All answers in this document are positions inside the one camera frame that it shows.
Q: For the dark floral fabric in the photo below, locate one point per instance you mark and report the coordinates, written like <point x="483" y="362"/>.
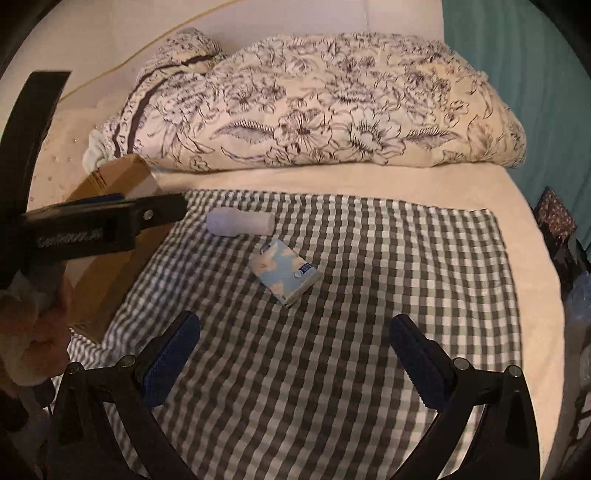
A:
<point x="556" y="214"/>

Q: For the cream tufted headboard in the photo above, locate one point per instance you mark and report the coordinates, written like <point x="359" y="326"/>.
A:
<point x="60" y="152"/>

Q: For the floral duvet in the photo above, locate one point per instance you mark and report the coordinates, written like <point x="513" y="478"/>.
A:
<point x="346" y="101"/>

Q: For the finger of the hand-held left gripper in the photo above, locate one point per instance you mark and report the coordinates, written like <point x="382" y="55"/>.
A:
<point x="161" y="210"/>
<point x="101" y="199"/>

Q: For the light green cloth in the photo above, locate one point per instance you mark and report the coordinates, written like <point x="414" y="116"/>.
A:
<point x="97" y="152"/>

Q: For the light blue tissue pack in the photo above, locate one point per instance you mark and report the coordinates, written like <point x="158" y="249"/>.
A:
<point x="281" y="272"/>

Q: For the white plastic bottle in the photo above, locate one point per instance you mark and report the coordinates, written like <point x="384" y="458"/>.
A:
<point x="240" y="222"/>

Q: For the teal curtain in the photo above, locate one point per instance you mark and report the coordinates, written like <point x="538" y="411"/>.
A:
<point x="508" y="55"/>

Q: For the person's left hand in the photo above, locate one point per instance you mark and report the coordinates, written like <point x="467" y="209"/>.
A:
<point x="46" y="332"/>

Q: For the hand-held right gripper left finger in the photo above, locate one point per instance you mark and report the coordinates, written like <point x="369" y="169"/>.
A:
<point x="171" y="360"/>

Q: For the cardboard box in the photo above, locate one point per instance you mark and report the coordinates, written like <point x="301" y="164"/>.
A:
<point x="115" y="272"/>

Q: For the green checked cloth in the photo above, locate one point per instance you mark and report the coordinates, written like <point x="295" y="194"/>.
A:
<point x="369" y="258"/>

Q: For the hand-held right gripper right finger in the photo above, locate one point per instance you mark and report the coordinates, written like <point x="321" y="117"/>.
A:
<point x="418" y="360"/>

